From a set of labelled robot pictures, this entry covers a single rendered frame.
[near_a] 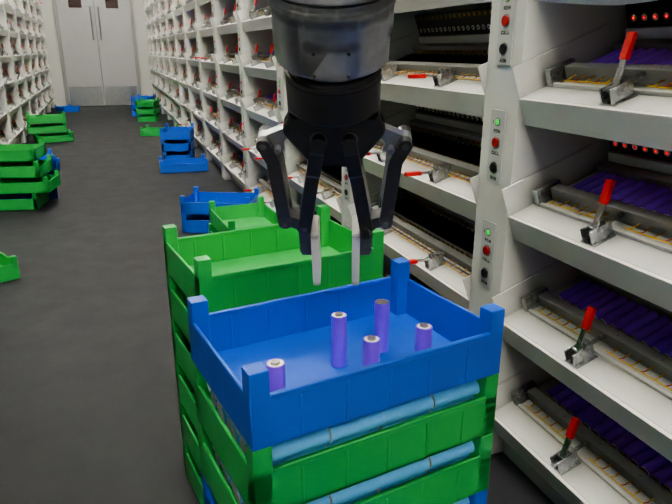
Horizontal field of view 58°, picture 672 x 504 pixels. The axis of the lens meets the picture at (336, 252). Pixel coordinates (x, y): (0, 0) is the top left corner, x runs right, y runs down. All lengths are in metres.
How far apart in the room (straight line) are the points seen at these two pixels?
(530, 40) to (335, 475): 0.71
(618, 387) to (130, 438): 0.92
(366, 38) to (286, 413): 0.34
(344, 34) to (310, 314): 0.44
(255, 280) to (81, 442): 0.63
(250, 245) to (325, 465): 0.53
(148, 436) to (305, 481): 0.75
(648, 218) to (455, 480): 0.44
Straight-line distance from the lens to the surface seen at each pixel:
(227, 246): 1.06
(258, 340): 0.77
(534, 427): 1.18
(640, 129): 0.86
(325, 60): 0.44
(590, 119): 0.92
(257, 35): 3.01
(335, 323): 0.68
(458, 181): 1.26
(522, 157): 1.05
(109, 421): 1.42
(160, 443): 1.32
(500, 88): 1.07
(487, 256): 1.12
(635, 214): 0.95
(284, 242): 1.10
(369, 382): 0.61
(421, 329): 0.66
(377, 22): 0.44
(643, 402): 0.94
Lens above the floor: 0.75
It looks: 19 degrees down
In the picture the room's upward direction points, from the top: straight up
